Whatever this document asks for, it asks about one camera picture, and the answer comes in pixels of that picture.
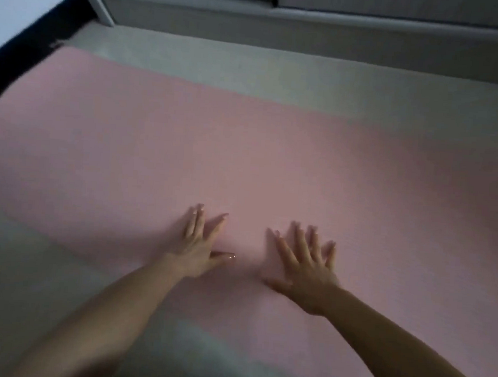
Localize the person's left hand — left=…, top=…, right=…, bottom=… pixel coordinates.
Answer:
left=159, top=202, right=240, bottom=284

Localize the person's right hand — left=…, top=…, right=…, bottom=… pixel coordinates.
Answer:
left=260, top=220, right=345, bottom=319

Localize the pink bed sheet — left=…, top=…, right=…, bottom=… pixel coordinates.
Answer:
left=0, top=41, right=498, bottom=377

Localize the person's right forearm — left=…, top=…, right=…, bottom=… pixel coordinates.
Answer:
left=311, top=283, right=498, bottom=377

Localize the person's left forearm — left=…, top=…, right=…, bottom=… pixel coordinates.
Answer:
left=8, top=243, right=189, bottom=377

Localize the grey mattress cover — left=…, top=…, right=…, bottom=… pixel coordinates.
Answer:
left=0, top=17, right=498, bottom=377

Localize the grey upholstered headboard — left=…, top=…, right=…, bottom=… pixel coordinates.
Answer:
left=90, top=0, right=498, bottom=86

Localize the black skirting strip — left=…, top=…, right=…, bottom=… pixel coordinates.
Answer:
left=0, top=0, right=94, bottom=110

